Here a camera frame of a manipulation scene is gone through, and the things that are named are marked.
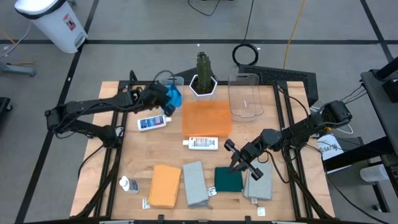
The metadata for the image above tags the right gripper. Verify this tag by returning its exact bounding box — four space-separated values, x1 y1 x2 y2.
224 138 267 181

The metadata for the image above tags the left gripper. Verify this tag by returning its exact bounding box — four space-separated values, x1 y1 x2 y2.
141 82 177 118

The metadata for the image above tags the light blue sponge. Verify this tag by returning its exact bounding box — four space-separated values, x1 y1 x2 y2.
166 84 183 108

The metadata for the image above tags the dark green cloth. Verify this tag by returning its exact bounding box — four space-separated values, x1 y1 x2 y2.
214 167 244 193

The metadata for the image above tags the white cleaner bottle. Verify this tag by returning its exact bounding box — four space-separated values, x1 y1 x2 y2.
119 175 140 194
182 136 219 151
137 114 172 131

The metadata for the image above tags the orange translucent plastic bin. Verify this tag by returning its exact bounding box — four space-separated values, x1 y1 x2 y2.
181 100 233 139

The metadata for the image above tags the grey knitted cloth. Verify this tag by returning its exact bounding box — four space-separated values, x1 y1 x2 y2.
182 161 210 208
243 160 274 205

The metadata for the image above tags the orange cloth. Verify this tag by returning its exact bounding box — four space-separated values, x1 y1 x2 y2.
147 164 182 209

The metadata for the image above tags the small clear plastic bin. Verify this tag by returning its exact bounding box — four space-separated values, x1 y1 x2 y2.
159 76 185 114

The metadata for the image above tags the green column cactus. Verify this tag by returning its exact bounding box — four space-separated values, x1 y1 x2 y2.
195 51 213 91

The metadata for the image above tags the tall clear plastic bin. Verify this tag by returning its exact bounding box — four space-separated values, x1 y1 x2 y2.
228 73 264 122

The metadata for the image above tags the white printed paper sheet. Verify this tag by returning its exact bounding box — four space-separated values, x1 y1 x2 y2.
317 133 345 161

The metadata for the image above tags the black perforated panel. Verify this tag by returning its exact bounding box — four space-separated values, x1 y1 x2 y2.
238 63 320 108

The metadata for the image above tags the grey roll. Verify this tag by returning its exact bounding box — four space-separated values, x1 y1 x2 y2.
359 164 389 183

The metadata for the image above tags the white pedal trash can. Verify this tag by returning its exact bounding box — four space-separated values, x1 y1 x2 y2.
14 0 89 54

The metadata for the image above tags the black workbench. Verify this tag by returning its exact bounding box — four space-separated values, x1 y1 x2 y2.
323 57 398 215

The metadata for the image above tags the grey stand foot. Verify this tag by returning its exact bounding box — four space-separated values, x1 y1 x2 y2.
0 60 37 77

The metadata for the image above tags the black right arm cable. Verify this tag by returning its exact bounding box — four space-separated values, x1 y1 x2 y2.
257 148 292 185

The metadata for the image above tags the black coiled cable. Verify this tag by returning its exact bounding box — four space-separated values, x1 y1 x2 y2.
231 0 260 67

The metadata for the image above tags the black aluminium table frame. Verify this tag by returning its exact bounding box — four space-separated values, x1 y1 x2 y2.
73 70 335 224

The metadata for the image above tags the thin black cable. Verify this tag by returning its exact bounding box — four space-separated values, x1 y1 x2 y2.
187 0 221 17

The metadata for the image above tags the white cable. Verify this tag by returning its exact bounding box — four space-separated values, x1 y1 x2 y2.
310 105 354 135

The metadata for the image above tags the yellow cable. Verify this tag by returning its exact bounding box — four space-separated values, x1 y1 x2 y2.
282 0 307 70

